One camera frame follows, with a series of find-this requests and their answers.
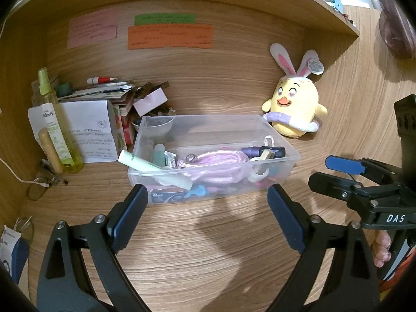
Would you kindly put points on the person's right hand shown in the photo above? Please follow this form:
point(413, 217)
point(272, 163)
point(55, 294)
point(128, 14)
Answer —
point(382, 250)

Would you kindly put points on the purple bottle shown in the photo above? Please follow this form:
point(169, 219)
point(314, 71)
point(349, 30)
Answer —
point(260, 152)

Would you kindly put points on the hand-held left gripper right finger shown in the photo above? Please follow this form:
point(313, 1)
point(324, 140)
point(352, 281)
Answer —
point(286, 214)

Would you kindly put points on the red printed cartons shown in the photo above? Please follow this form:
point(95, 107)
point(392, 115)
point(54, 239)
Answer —
point(125, 126)

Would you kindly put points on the blue white packet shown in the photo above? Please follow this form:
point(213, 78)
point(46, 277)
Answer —
point(13, 253)

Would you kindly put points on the blue small box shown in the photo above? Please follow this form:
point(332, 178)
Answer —
point(167, 197)

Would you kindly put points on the pink paper box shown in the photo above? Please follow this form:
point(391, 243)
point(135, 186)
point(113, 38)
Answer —
point(151, 102)

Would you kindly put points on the small clear bowl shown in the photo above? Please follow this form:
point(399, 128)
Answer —
point(157, 125)

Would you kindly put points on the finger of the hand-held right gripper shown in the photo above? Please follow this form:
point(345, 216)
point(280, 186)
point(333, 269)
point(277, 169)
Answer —
point(331, 183)
point(343, 164)

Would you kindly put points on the blue clip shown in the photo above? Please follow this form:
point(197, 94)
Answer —
point(196, 191)

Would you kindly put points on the white tube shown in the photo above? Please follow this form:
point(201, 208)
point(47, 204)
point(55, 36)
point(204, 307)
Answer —
point(143, 164)

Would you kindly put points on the green spray bottle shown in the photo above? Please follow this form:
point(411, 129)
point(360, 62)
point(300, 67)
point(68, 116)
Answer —
point(60, 126)

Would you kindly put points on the white paper box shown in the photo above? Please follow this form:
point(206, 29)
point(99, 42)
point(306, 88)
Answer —
point(94, 130)

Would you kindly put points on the orange sticky note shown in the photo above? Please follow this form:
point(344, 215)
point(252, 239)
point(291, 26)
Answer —
point(170, 37)

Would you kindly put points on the eyeglasses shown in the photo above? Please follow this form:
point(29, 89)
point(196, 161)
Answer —
point(39, 190)

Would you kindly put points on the white tape roll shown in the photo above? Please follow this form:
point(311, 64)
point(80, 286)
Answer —
point(258, 175)

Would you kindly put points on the dark pink bag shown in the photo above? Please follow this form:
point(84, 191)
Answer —
point(398, 26)

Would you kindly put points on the beige tube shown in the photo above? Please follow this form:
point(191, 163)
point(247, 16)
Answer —
point(50, 151)

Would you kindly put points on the teal small bottle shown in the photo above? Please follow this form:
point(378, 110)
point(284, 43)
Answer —
point(159, 154)

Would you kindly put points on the pink sticky note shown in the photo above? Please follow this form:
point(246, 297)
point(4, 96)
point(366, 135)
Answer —
point(92, 27)

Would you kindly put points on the red white pen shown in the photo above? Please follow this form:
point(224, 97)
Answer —
point(100, 80)

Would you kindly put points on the small white sachet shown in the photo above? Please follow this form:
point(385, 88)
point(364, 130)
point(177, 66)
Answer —
point(170, 159)

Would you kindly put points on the yellow chick plush toy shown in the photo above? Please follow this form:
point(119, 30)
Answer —
point(294, 104)

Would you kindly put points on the blue toy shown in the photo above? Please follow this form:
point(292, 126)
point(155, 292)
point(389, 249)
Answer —
point(335, 2)

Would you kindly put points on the green bottle cap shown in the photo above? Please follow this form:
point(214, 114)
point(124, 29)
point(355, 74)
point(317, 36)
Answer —
point(64, 89)

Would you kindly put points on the stack of paper packets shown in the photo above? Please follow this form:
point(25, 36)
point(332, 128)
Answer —
point(100, 92)

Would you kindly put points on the green sticky note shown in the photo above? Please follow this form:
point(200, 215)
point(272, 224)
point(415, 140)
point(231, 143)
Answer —
point(165, 19)

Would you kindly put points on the clear plastic wrapper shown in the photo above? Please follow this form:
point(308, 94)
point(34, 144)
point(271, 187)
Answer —
point(22, 226)

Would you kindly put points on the pink white braided loop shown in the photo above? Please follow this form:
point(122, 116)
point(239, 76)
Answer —
point(269, 140)

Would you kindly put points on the clear plastic storage box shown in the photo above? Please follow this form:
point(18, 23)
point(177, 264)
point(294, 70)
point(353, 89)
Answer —
point(221, 130)

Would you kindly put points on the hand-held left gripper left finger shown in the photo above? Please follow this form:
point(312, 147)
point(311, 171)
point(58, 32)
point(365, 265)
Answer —
point(128, 213)

